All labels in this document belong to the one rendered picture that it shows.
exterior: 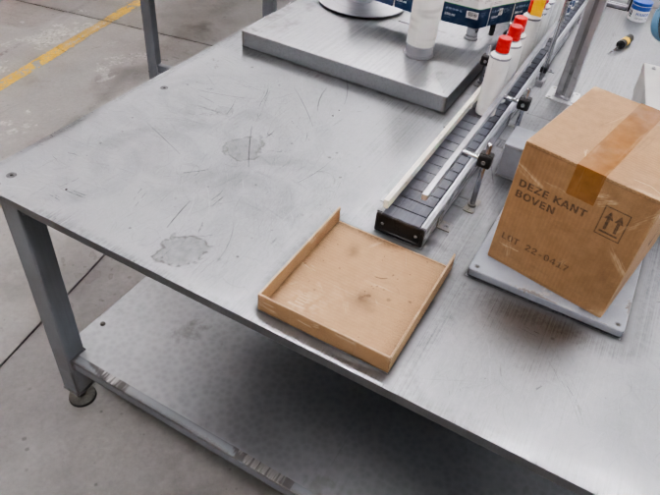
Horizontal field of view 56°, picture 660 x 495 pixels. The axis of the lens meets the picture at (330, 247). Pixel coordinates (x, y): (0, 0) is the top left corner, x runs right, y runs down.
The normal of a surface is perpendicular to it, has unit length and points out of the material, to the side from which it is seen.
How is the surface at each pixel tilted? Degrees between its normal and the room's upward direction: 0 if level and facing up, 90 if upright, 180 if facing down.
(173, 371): 1
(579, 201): 90
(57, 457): 0
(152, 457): 0
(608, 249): 90
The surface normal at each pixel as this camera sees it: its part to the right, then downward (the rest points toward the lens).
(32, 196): 0.08, -0.74
